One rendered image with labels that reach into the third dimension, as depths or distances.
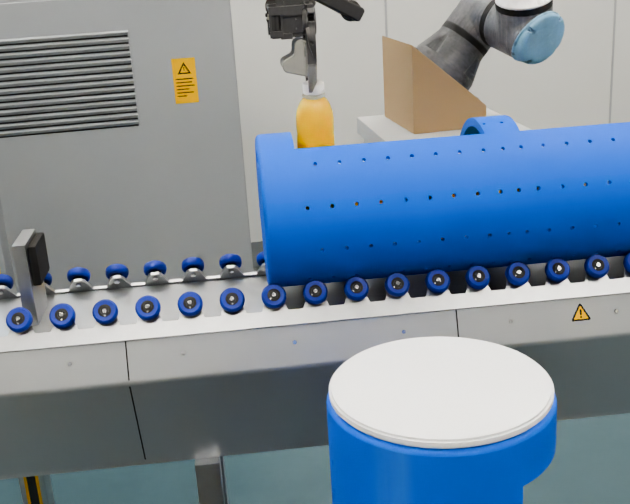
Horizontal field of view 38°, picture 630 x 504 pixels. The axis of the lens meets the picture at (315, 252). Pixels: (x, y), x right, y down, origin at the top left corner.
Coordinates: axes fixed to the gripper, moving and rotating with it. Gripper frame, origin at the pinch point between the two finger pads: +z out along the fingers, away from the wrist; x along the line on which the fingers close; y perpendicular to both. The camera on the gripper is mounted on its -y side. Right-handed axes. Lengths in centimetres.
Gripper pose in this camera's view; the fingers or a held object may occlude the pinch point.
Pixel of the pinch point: (313, 83)
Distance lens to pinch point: 165.5
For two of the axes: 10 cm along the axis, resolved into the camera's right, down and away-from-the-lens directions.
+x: 1.0, 3.1, -9.4
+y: -9.9, 0.9, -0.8
